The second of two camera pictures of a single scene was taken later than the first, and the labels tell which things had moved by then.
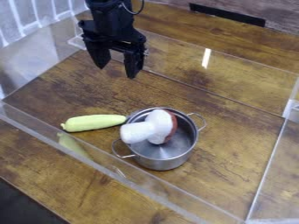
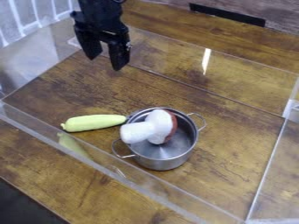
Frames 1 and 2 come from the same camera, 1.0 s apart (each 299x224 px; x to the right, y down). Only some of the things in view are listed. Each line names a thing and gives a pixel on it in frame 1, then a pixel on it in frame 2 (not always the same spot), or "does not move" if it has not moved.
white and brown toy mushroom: [156, 129] does not move
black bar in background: [255, 21] does not move
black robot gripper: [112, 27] -> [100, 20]
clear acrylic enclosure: [148, 111] does not move
